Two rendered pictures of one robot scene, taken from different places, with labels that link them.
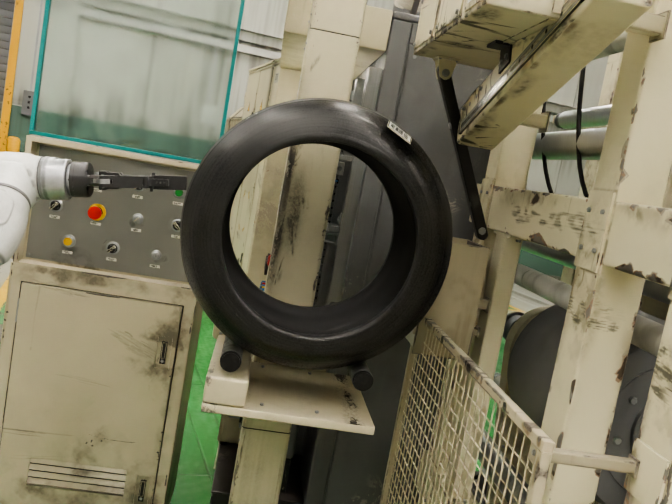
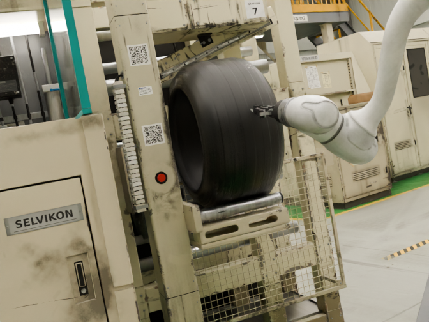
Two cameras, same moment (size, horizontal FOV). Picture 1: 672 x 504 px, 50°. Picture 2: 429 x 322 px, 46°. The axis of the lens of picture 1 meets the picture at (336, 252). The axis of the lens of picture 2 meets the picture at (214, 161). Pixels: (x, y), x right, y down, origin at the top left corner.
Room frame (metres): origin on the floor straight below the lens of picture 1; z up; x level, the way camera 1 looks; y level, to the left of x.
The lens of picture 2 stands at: (2.09, 2.02, 1.18)
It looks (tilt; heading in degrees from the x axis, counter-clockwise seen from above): 3 degrees down; 257
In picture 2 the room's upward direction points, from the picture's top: 10 degrees counter-clockwise
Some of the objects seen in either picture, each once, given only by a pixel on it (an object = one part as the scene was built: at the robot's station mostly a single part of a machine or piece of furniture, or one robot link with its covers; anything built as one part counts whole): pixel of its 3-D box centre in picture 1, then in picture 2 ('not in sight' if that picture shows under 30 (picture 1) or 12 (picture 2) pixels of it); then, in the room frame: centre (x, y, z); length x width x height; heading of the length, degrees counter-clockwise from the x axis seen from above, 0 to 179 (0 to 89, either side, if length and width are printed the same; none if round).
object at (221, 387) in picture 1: (230, 367); (241, 224); (1.62, 0.19, 0.84); 0.36 x 0.09 x 0.06; 6
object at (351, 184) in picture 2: not in sight; (346, 154); (-1.02, -4.04, 0.62); 0.91 x 0.58 x 1.25; 19
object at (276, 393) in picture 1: (287, 391); (229, 229); (1.63, 0.06, 0.80); 0.37 x 0.36 x 0.02; 96
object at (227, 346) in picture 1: (234, 340); (239, 206); (1.61, 0.19, 0.90); 0.35 x 0.05 x 0.05; 6
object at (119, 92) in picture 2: not in sight; (129, 147); (1.97, 0.14, 1.19); 0.05 x 0.04 x 0.48; 96
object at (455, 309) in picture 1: (441, 294); (145, 176); (1.89, -0.30, 1.05); 0.20 x 0.15 x 0.30; 6
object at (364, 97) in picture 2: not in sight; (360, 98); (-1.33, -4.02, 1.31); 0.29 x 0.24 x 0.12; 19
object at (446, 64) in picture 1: (444, 69); not in sight; (1.80, -0.18, 1.61); 0.06 x 0.06 x 0.05; 6
